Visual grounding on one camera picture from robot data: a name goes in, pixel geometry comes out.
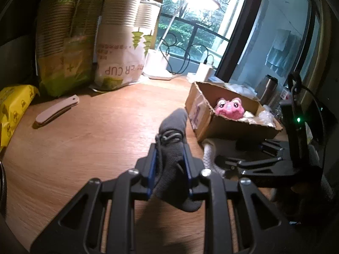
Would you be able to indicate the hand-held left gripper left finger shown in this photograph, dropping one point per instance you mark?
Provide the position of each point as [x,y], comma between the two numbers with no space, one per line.
[152,161]

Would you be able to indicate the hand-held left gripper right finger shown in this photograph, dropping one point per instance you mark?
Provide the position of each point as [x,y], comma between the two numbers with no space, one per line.
[186,164]

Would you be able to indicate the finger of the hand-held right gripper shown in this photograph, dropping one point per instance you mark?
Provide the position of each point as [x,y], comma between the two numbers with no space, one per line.
[264,145]
[254,168]

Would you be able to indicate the white textured cloth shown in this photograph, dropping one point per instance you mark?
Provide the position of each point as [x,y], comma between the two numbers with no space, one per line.
[209,156]

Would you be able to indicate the clear plastic bag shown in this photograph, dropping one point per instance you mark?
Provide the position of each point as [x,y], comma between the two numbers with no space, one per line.
[264,117]

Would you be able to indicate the grey sock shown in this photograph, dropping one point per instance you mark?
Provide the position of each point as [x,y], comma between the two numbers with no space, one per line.
[172,127]

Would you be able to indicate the cardboard box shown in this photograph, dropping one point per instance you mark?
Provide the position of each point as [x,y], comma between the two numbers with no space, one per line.
[225,129]

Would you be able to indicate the pink plush toy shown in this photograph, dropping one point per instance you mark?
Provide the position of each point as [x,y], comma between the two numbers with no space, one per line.
[229,109]

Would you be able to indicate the clear water bottle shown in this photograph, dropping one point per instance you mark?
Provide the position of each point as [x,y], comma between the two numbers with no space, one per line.
[284,94]

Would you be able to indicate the steel thermos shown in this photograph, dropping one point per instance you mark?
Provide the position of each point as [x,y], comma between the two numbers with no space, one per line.
[266,90]

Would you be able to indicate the hanging pale towels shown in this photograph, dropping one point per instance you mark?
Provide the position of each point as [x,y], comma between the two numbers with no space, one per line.
[280,53]

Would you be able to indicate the white charger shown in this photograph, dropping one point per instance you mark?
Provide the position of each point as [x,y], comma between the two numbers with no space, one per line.
[203,71]

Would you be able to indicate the white desk lamp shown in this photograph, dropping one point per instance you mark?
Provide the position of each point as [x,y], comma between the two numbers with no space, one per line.
[156,63]

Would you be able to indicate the beige curtain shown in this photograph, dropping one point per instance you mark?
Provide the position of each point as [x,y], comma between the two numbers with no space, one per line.
[327,45]

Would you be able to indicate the white paper cup package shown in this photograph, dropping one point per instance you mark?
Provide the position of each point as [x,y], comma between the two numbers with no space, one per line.
[119,58]

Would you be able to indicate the beige folding knife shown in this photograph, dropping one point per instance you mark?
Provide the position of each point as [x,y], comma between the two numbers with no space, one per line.
[53,112]

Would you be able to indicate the green paper cup package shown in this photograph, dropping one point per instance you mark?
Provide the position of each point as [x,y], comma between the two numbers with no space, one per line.
[61,58]

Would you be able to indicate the black balcony railing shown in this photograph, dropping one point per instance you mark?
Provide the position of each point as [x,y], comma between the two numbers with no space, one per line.
[194,26]

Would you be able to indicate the yellow packet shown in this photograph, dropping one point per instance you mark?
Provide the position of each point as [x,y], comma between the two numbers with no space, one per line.
[13,111]

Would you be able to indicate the black window frame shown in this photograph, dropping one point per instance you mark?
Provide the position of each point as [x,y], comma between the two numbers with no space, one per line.
[243,26]

